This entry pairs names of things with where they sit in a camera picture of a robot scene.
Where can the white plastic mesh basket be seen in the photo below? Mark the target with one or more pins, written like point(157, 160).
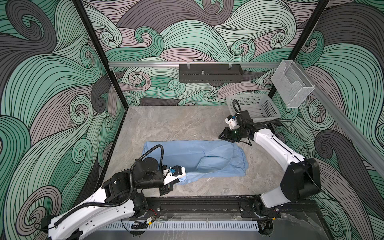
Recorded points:
point(260, 107)

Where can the black perforated wall tray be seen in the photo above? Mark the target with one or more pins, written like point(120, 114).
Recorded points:
point(215, 75)

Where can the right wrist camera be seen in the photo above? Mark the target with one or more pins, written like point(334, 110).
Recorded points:
point(231, 121)

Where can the aluminium wall rail back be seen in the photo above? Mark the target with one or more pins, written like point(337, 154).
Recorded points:
point(166, 64)

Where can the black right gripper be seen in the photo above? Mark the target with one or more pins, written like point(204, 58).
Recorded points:
point(227, 136)

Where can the aluminium wall rail right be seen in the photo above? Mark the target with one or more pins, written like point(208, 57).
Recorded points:
point(331, 96)

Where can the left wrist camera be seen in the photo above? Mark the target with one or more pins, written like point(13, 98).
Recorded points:
point(174, 173)

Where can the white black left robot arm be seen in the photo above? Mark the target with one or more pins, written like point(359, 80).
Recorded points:
point(118, 198)

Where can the black frame post right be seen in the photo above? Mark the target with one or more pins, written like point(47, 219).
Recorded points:
point(309, 41)

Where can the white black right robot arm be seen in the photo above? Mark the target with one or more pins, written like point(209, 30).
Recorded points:
point(301, 175)

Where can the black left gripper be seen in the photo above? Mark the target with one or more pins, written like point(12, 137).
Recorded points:
point(167, 188)

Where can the black frame post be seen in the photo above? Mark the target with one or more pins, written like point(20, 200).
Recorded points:
point(309, 41)
point(95, 41)

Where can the black frame post left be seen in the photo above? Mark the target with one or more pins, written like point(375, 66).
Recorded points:
point(95, 41)

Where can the white slotted cable duct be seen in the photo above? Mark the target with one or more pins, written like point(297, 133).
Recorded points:
point(207, 225)

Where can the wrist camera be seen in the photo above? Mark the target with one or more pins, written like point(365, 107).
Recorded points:
point(174, 173)
point(231, 121)

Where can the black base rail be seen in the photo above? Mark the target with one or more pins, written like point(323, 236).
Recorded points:
point(244, 206)

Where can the aluminium wall rail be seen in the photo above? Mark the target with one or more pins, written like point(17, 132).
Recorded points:
point(331, 96)
point(166, 64)

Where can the light blue long sleeve shirt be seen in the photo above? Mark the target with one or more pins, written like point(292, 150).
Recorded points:
point(203, 159)

